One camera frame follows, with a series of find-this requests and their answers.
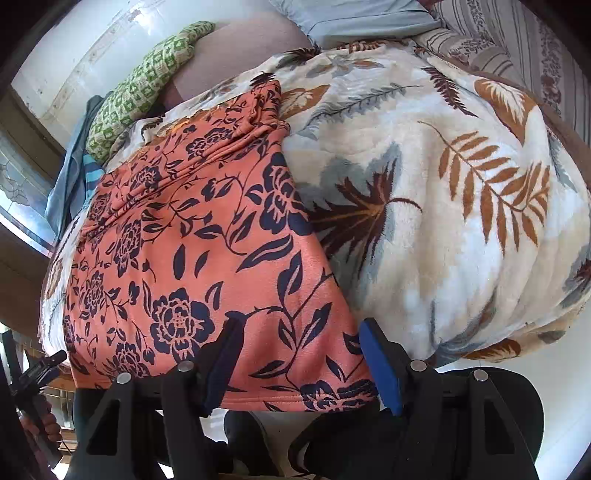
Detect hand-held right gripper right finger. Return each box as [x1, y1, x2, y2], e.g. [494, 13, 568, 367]
[359, 318, 539, 480]

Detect grey pillow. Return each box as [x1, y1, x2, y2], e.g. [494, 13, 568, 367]
[272, 0, 444, 49]

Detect dark wooden glass door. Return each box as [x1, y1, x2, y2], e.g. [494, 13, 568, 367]
[0, 92, 65, 324]

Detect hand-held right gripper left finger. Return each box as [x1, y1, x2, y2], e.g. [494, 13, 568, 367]
[74, 318, 245, 480]

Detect striped floral quilt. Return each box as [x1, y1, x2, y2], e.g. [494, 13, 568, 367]
[413, 0, 591, 148]

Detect pink bed sheet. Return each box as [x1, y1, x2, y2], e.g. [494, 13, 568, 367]
[164, 21, 315, 112]

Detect leaf print blanket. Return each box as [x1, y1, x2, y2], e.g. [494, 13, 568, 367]
[39, 39, 591, 370]

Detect blue cloth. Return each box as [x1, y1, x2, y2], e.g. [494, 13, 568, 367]
[45, 95, 112, 236]

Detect wooden stool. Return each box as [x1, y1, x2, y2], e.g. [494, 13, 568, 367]
[48, 369, 79, 444]

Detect green checked pillow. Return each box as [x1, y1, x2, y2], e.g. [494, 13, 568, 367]
[85, 21, 215, 163]

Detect person's left hand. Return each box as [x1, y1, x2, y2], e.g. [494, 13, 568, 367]
[21, 408, 63, 450]

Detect orange floral shirt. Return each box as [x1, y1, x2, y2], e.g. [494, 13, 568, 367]
[62, 79, 380, 412]

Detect teal striped cloth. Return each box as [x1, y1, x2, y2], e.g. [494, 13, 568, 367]
[78, 154, 105, 208]

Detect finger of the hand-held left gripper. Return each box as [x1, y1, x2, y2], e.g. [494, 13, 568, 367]
[41, 350, 68, 372]

